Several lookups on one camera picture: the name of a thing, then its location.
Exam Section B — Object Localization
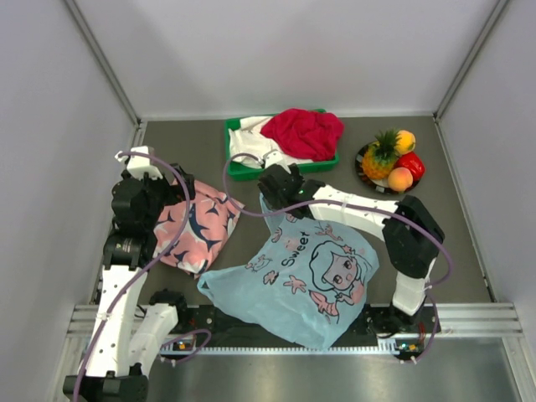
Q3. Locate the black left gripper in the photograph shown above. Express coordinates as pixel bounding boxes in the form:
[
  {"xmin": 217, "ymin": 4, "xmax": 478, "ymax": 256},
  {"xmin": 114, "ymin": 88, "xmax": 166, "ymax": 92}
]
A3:
[{"xmin": 137, "ymin": 163, "xmax": 195, "ymax": 229}]

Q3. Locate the light blue cartoon plastic bag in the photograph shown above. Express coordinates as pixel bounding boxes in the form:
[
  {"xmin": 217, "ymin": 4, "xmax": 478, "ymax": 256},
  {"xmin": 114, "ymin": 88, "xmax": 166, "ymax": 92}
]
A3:
[{"xmin": 198, "ymin": 214, "xmax": 379, "ymax": 350}]

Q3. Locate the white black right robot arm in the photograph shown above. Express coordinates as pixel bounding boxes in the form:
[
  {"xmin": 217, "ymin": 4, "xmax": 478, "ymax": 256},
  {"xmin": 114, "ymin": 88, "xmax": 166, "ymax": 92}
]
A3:
[{"xmin": 258, "ymin": 164, "xmax": 452, "ymax": 333}]

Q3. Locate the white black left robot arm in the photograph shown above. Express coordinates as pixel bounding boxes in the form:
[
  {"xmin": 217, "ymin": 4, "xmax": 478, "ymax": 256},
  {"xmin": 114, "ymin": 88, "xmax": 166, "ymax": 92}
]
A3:
[{"xmin": 63, "ymin": 165, "xmax": 195, "ymax": 401}]

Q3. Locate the green plastic tray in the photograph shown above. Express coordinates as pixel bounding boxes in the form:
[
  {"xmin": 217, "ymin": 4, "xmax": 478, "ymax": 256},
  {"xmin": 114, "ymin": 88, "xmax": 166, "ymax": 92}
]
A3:
[{"xmin": 224, "ymin": 117, "xmax": 339, "ymax": 181}]

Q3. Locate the pink patterned cloth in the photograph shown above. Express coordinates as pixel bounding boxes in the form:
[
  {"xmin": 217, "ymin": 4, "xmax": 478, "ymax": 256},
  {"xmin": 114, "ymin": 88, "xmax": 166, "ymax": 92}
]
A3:
[{"xmin": 154, "ymin": 180, "xmax": 245, "ymax": 276}]

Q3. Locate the red crumpled cloth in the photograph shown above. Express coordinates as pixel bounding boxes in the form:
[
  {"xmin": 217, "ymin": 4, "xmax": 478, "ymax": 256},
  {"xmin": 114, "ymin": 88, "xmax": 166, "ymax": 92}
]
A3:
[{"xmin": 260, "ymin": 108, "xmax": 344, "ymax": 162}]

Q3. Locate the white cloth in tray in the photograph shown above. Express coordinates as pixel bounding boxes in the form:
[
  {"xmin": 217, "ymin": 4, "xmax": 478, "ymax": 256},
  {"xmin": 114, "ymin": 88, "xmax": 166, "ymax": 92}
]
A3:
[{"xmin": 228, "ymin": 116, "xmax": 312, "ymax": 169}]

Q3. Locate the black patterned plate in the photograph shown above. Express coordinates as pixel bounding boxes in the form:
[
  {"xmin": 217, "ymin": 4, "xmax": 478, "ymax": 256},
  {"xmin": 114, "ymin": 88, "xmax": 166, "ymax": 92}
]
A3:
[{"xmin": 354, "ymin": 142, "xmax": 420, "ymax": 195}]

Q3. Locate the plastic pineapple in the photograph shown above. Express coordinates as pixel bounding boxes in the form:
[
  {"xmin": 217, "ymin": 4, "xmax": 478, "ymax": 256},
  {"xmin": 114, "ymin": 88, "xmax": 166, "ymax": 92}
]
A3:
[{"xmin": 362, "ymin": 129, "xmax": 400, "ymax": 180}]

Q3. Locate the orange peach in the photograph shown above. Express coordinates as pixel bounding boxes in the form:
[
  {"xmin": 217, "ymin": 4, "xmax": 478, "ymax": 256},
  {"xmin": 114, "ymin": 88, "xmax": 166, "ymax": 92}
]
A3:
[{"xmin": 387, "ymin": 167, "xmax": 414, "ymax": 193}]

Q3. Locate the yellow orange mango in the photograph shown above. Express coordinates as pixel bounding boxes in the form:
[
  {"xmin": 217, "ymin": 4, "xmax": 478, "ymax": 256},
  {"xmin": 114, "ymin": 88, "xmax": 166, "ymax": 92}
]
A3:
[{"xmin": 395, "ymin": 130, "xmax": 416, "ymax": 156}]

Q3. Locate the red bell pepper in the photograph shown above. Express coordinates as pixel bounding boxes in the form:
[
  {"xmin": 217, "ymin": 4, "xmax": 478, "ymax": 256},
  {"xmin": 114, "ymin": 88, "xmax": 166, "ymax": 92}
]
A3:
[{"xmin": 395, "ymin": 152, "xmax": 425, "ymax": 181}]

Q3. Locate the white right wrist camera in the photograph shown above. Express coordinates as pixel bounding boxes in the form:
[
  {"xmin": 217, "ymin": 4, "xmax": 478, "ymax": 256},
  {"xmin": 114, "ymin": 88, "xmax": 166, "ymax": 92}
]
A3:
[{"xmin": 261, "ymin": 150, "xmax": 290, "ymax": 172}]

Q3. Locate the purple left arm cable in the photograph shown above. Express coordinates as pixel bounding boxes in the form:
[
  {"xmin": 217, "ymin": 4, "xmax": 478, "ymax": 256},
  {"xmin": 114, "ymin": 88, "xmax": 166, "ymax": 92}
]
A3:
[{"xmin": 72, "ymin": 151, "xmax": 213, "ymax": 402}]

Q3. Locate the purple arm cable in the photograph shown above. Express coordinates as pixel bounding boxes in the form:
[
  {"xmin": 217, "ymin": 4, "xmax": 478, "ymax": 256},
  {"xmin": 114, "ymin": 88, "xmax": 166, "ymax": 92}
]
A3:
[
  {"xmin": 223, "ymin": 152, "xmax": 456, "ymax": 363},
  {"xmin": 72, "ymin": 151, "xmax": 213, "ymax": 402}
]

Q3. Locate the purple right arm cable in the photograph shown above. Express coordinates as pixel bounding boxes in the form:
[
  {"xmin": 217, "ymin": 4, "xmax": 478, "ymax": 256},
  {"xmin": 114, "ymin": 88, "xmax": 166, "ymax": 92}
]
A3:
[{"xmin": 223, "ymin": 152, "xmax": 456, "ymax": 363}]

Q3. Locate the slotted cable duct rail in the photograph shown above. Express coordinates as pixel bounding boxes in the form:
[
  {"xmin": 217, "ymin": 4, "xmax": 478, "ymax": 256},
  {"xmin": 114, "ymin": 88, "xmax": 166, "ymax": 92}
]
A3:
[{"xmin": 160, "ymin": 337, "xmax": 420, "ymax": 357}]

